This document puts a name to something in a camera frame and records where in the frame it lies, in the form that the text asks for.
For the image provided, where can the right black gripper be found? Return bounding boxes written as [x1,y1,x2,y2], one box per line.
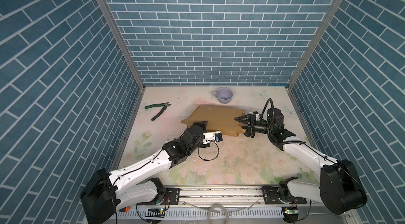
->
[235,115,273,139]

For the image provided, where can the brown cardboard box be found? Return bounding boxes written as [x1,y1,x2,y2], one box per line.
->
[181,105,245,137]

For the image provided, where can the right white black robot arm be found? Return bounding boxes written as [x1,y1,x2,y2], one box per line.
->
[235,108,368,215]

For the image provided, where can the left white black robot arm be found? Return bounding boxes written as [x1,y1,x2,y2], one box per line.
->
[80,121,222,224]

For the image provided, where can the lavender ceramic cup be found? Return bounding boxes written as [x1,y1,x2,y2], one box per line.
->
[212,87,233,104]

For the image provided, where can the clear plastic tube loop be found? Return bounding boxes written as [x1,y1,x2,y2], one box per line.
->
[207,204,230,224]

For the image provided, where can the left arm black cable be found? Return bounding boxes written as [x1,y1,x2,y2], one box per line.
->
[198,141,220,162]

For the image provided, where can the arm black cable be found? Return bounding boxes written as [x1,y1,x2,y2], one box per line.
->
[198,141,220,162]
[260,98,275,120]

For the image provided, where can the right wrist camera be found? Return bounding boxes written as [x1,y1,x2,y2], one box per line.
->
[250,111,260,117]

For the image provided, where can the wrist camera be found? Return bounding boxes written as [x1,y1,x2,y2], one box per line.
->
[250,111,260,117]
[203,131,223,145]

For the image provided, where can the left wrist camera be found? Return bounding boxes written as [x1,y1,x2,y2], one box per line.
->
[203,131,223,145]

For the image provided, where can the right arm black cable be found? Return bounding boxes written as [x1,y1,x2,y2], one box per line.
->
[260,98,275,120]

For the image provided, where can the green handled pliers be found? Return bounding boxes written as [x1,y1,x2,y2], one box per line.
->
[144,101,172,122]

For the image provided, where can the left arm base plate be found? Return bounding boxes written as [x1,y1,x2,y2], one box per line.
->
[150,188,180,205]

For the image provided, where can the aluminium mounting rail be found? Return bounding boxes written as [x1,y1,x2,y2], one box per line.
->
[107,184,323,207]

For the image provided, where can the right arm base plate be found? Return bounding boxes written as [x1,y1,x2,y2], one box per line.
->
[261,186,307,205]

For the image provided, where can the white slotted cable duct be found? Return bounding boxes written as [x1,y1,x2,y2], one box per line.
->
[118,207,284,220]

